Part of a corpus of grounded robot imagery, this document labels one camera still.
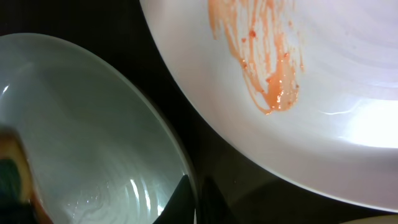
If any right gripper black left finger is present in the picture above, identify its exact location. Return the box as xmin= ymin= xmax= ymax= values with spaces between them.
xmin=153 ymin=175 xmax=195 ymax=224

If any brown serving tray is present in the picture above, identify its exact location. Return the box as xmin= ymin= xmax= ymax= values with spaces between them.
xmin=1 ymin=0 xmax=397 ymax=223

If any grey plate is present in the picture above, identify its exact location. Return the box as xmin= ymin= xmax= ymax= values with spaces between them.
xmin=1 ymin=34 xmax=197 ymax=223

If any white plate with sauce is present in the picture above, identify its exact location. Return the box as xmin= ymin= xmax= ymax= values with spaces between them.
xmin=342 ymin=215 xmax=398 ymax=224

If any green yellow sponge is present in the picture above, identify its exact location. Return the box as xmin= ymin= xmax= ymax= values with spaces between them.
xmin=1 ymin=129 xmax=53 ymax=224

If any pink plate with sauce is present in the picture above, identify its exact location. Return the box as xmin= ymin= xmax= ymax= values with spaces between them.
xmin=141 ymin=0 xmax=397 ymax=212

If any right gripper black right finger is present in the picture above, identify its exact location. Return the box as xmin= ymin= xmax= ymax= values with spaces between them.
xmin=199 ymin=177 xmax=239 ymax=224

